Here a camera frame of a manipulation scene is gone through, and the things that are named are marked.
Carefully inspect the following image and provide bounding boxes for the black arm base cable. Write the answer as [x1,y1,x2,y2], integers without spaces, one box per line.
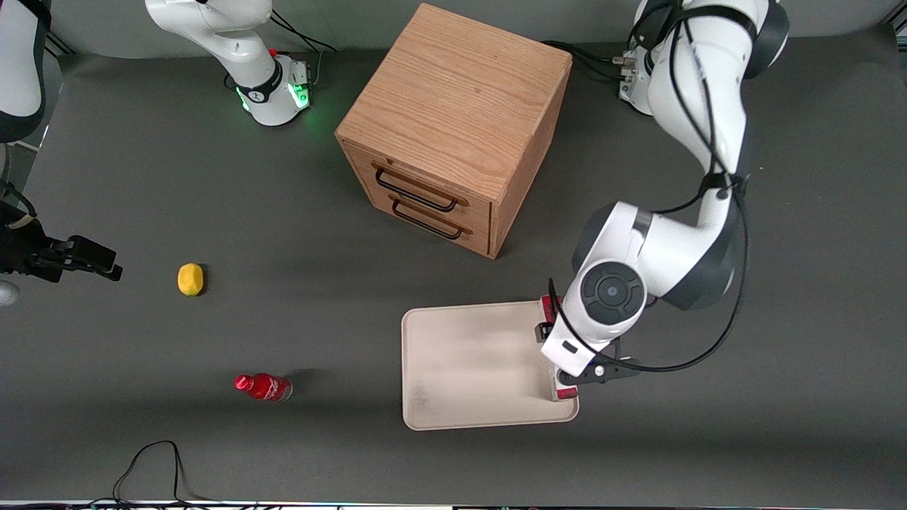
[542,40,633,83]
[269,10,338,55]

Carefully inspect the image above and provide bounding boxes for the black looped table cable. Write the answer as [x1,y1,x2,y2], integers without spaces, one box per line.
[91,440,217,508]

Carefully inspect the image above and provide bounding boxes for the beige plastic tray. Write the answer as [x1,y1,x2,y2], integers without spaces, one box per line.
[401,300,580,431]

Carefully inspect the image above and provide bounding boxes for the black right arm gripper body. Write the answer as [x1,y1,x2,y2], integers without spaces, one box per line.
[0,203,69,282]

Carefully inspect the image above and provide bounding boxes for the red tartan cookie box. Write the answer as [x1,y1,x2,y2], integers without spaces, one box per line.
[541,295,579,403]

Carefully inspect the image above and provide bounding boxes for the black left arm base cable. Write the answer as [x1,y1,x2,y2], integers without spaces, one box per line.
[542,40,633,83]

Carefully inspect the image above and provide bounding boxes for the red soda bottle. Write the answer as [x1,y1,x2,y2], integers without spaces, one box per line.
[234,373,293,403]

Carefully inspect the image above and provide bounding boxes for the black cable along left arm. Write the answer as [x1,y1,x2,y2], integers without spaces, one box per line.
[567,0,750,374]

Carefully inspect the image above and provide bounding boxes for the black drawer handle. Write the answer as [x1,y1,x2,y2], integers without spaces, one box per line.
[373,164,463,213]
[389,196,470,242]

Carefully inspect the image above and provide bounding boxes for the yellow lemon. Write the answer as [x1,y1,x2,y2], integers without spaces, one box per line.
[177,263,205,297]

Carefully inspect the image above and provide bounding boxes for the wooden two-drawer cabinet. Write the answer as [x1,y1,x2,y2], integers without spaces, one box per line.
[335,2,573,260]

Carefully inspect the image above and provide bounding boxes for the black right arm base cable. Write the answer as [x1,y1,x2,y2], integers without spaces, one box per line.
[269,10,338,55]

